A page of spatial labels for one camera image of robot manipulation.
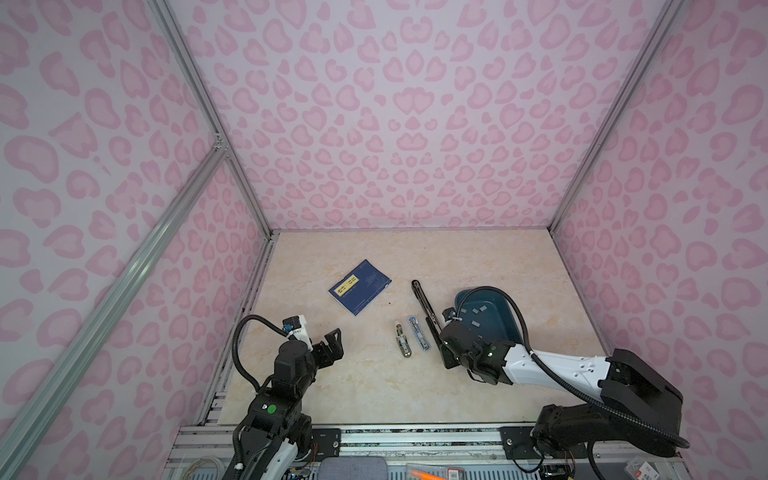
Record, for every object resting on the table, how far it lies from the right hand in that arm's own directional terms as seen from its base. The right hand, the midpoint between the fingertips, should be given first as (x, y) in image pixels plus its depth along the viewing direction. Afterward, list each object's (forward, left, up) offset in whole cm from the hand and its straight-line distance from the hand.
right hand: (445, 344), depth 86 cm
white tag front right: (-28, -42, -2) cm, 51 cm away
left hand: (-1, +32, +9) cm, 34 cm away
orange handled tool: (-30, 0, -2) cm, 30 cm away
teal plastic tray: (+12, -16, -5) cm, 21 cm away
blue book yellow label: (+22, +26, -3) cm, 34 cm away
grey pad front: (-30, +23, 0) cm, 38 cm away
